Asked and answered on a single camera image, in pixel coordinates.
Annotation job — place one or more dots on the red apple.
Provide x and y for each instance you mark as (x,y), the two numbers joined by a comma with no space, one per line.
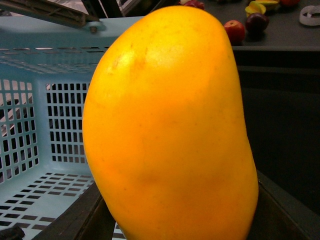
(235,31)

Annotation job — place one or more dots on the dark purple plum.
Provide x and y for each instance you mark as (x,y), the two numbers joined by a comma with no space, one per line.
(256,22)

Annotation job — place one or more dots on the yellow mango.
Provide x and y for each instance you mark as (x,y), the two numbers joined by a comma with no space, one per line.
(164,131)

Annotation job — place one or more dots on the white tape roll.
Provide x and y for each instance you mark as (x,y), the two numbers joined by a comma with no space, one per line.
(310,16)

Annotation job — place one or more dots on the yellow starfruit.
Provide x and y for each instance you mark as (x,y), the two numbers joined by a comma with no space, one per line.
(260,6)

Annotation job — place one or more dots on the orange tangerine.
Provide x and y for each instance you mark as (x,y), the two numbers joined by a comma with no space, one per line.
(288,3)

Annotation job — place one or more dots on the black basket handle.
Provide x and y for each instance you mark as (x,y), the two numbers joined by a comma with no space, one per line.
(49,11)

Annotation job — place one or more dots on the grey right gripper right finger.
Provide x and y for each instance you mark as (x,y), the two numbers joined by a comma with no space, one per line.
(279,215)

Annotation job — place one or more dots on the pink dragon fruit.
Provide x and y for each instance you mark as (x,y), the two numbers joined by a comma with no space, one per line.
(192,3)

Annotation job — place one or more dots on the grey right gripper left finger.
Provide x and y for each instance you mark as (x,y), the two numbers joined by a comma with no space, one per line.
(88,218)

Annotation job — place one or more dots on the black display tray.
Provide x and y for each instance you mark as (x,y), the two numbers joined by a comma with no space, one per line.
(284,30)

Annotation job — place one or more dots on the light blue plastic basket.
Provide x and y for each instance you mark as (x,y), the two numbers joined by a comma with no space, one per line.
(45,72)

